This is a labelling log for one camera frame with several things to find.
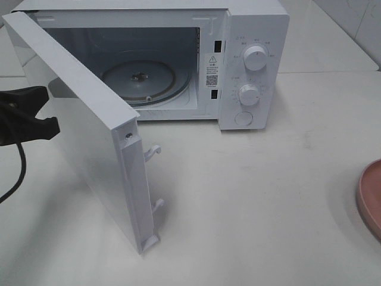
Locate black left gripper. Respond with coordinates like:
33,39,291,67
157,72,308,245
1,86,60,146

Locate white microwave door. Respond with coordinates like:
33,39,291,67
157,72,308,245
4,12,163,253

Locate round white door button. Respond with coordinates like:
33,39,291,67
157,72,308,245
235,111,253,126

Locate white timer knob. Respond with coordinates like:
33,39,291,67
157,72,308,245
238,85,260,106

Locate pink round plate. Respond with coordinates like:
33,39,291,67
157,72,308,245
356,159,380,241

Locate glass microwave turntable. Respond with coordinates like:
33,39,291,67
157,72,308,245
101,60,191,107

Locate white warning label sticker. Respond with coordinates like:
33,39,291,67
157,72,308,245
204,53,222,88

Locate white microwave oven body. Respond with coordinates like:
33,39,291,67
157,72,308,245
11,1,289,130

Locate upper white power knob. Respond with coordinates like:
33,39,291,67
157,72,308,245
243,45,268,72

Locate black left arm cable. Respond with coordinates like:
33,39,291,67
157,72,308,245
0,101,27,203

